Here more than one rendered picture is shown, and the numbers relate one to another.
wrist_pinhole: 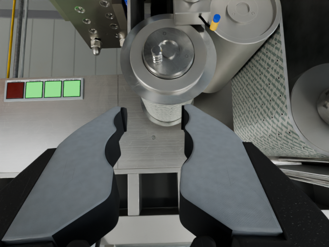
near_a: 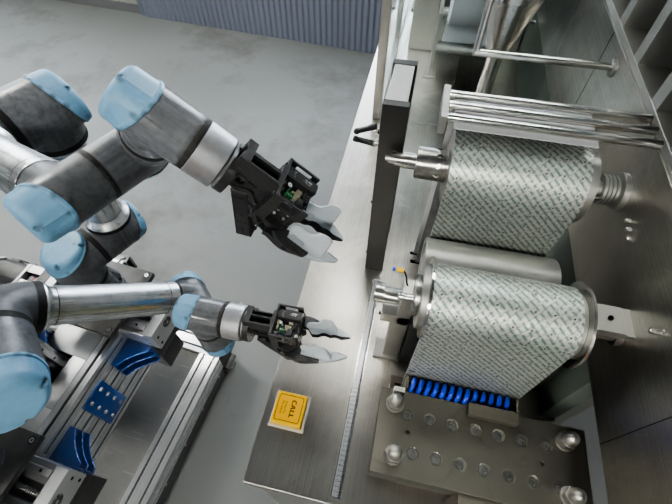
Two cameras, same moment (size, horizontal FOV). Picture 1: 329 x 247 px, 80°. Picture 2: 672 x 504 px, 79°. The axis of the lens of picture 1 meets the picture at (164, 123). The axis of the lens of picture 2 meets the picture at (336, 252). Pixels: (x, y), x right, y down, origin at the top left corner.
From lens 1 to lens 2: 0.65 m
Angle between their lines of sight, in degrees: 91
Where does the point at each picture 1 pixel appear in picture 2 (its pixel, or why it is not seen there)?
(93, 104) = (645, 489)
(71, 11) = (487, 485)
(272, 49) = (445, 231)
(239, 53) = (440, 251)
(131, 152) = not seen: outside the picture
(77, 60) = not seen: outside the picture
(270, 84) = (459, 215)
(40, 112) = not seen: outside the picture
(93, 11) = (488, 453)
